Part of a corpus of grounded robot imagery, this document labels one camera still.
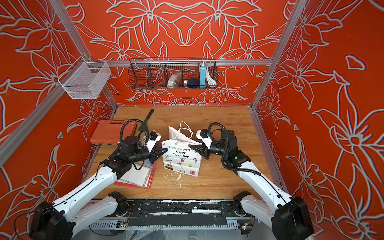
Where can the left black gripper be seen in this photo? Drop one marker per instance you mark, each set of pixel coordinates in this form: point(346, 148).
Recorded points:
point(154, 155)

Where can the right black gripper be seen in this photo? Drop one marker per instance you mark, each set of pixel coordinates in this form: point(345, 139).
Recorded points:
point(205, 152)

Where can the white paper bag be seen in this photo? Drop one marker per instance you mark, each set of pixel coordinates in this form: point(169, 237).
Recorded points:
point(180, 157)

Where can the red RICH paper bag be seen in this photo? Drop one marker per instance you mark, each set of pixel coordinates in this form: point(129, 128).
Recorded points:
point(131, 185)

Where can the floral patterned paper bag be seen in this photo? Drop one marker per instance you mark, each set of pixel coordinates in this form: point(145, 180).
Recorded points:
point(136, 175)

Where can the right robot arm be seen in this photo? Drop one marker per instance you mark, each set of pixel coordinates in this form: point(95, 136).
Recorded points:
point(288, 217)

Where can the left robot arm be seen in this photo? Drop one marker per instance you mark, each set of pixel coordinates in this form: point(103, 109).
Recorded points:
point(67, 216)

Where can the dark green scraper tool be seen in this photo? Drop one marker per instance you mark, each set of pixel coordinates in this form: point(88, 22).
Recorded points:
point(142, 127)

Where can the orange plastic tool case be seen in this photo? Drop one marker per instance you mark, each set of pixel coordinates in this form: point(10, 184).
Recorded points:
point(107, 132)

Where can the dark blue round object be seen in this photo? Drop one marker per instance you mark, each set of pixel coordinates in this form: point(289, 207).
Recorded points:
point(193, 83)

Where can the silver pouch in basket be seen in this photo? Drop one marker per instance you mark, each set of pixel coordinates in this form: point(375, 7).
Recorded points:
point(174, 80)

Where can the light blue box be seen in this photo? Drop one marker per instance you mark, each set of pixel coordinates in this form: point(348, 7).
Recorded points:
point(203, 72)

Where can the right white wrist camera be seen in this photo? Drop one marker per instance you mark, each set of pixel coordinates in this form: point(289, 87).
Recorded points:
point(204, 136)

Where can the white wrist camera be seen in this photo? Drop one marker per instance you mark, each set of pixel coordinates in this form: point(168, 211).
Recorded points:
point(204, 136)
point(153, 138)

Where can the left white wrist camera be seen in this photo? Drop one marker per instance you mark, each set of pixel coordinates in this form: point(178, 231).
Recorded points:
point(153, 138)

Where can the black wire wall basket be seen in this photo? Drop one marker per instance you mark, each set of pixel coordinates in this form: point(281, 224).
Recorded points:
point(153, 74)

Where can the white wire mesh basket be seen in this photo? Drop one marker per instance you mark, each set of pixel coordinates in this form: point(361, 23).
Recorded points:
point(85, 80)

